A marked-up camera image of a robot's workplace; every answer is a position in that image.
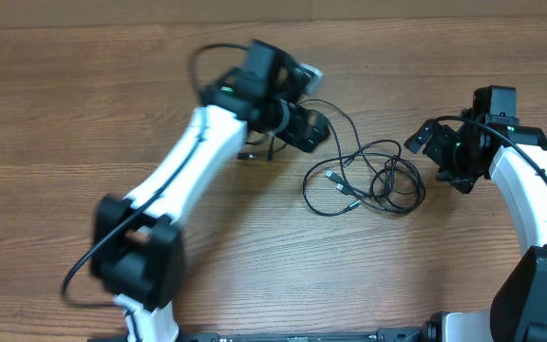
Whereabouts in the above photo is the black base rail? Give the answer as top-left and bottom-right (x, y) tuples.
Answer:
(87, 327), (429, 342)

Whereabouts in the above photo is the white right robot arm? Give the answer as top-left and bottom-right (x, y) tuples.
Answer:
(405, 85), (547, 342)

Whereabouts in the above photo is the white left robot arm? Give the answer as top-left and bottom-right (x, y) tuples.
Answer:
(85, 40), (329, 341)

